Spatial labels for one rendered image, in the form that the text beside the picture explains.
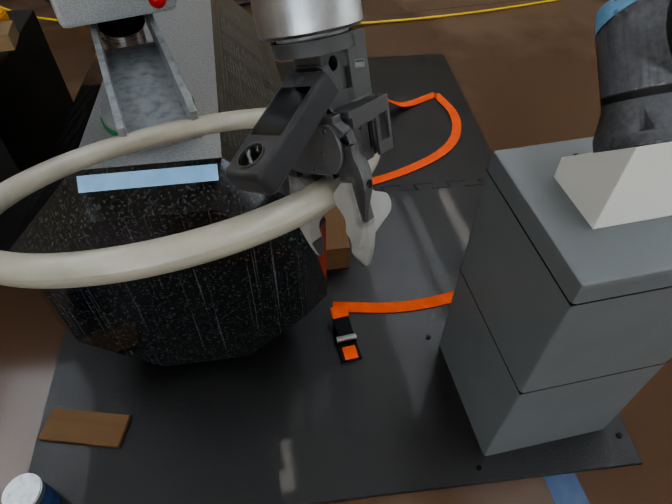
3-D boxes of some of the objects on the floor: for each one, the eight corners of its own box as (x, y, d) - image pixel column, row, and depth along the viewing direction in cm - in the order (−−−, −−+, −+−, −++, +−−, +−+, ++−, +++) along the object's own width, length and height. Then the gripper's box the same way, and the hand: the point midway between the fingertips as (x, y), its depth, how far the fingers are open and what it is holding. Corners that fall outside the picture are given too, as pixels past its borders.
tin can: (17, 505, 149) (-5, 490, 139) (52, 480, 153) (32, 464, 143) (31, 534, 144) (9, 521, 134) (67, 508, 148) (47, 493, 138)
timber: (349, 268, 205) (350, 247, 196) (318, 271, 204) (318, 250, 195) (338, 213, 225) (338, 192, 216) (310, 216, 224) (309, 195, 215)
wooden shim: (39, 440, 161) (37, 438, 160) (54, 409, 167) (52, 407, 166) (119, 448, 159) (118, 446, 158) (131, 416, 166) (129, 414, 165)
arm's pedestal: (549, 310, 194) (655, 112, 130) (627, 442, 162) (818, 265, 98) (419, 335, 187) (463, 139, 123) (473, 479, 155) (570, 314, 91)
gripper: (404, 19, 45) (426, 241, 55) (297, 31, 52) (334, 224, 62) (343, 39, 39) (380, 282, 49) (234, 49, 47) (285, 259, 56)
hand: (336, 251), depth 53 cm, fingers closed on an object, 5 cm apart
